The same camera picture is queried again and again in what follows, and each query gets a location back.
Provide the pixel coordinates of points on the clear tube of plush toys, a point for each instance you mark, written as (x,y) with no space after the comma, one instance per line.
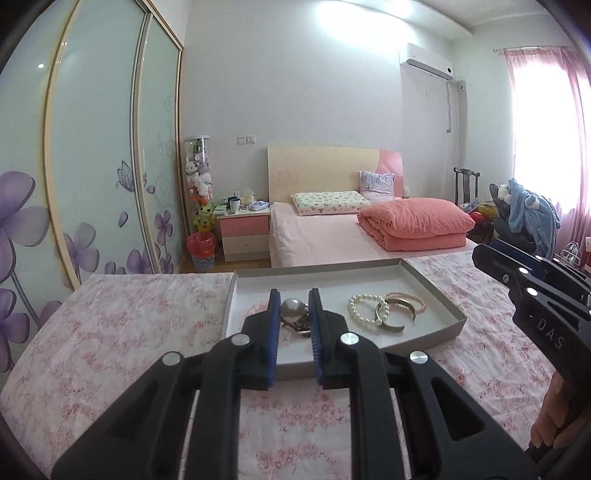
(198,184)

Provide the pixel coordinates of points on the basket with red bag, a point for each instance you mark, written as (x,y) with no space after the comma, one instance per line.
(201,251)

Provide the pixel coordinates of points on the pink bed sheet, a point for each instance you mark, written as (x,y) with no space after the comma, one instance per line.
(314,235)

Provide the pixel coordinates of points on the red yellow toys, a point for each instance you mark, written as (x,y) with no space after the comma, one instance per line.
(482,213)

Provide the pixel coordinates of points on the pink sheer curtain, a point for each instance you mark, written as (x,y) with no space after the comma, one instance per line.
(577,138)

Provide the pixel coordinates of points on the grey cardboard tray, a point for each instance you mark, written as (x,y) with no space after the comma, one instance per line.
(425,286)

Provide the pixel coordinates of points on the cream pink headboard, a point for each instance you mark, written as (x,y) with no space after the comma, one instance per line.
(318,170)

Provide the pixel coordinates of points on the patterned cream pillow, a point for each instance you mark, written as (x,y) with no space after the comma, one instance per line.
(328,203)

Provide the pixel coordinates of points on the purple print pillow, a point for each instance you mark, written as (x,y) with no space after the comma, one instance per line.
(376,184)

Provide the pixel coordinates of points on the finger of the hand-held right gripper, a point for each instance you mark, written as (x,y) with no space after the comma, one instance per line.
(496,265)
(517,256)

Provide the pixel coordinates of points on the white air conditioner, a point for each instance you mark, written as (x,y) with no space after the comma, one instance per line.
(425,62)

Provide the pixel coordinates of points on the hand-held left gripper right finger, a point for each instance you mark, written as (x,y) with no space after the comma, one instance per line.
(316,346)

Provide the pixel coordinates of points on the person's right hand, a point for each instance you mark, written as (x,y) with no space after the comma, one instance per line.
(565,415)

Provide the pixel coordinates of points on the floral sliding door wardrobe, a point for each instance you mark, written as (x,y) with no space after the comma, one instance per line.
(92,161)

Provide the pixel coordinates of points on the large pearl ball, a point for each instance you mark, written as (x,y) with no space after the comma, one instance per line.
(293,310)

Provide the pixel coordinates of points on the dark wooden chair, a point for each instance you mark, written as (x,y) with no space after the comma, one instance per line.
(466,184)

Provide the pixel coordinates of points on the pink nightstand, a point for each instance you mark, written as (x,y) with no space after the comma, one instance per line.
(244,235)

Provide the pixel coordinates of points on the wall socket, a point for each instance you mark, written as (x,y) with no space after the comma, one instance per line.
(246,139)

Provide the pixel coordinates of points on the blue plush garment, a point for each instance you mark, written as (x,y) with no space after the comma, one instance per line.
(531,212)

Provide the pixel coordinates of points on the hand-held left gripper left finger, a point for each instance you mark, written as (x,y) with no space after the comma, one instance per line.
(272,346)

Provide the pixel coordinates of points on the wide silver cuff bangle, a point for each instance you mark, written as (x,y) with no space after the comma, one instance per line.
(392,327)

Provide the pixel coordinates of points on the folded salmon quilt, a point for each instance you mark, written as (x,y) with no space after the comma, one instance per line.
(415,221)

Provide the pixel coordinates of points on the white wall pipe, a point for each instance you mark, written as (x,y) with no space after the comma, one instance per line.
(449,106)

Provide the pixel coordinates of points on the floral pink white bedsheet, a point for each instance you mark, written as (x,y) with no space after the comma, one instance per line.
(115,332)

